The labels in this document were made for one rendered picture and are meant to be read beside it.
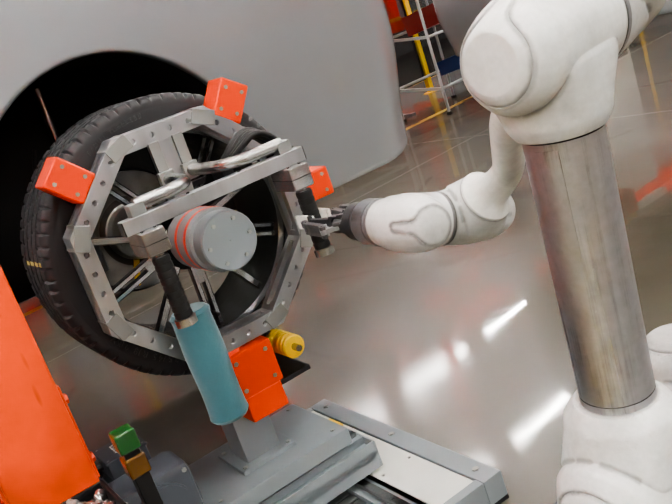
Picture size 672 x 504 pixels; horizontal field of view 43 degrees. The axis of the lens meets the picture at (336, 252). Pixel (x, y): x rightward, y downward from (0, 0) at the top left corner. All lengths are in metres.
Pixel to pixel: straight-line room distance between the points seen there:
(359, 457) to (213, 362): 0.59
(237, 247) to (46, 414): 0.50
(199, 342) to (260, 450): 0.52
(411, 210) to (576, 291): 0.45
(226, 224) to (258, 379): 0.42
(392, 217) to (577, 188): 0.51
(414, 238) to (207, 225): 0.50
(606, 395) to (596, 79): 0.41
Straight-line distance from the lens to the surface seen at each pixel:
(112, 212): 2.31
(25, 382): 1.65
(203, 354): 1.80
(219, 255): 1.76
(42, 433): 1.68
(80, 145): 1.90
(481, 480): 2.12
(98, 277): 1.83
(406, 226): 1.44
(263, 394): 2.01
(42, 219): 1.89
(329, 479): 2.20
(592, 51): 0.99
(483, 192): 1.52
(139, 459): 1.58
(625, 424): 1.16
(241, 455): 2.24
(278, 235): 2.08
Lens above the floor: 1.22
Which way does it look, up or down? 15 degrees down
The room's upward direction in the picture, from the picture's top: 19 degrees counter-clockwise
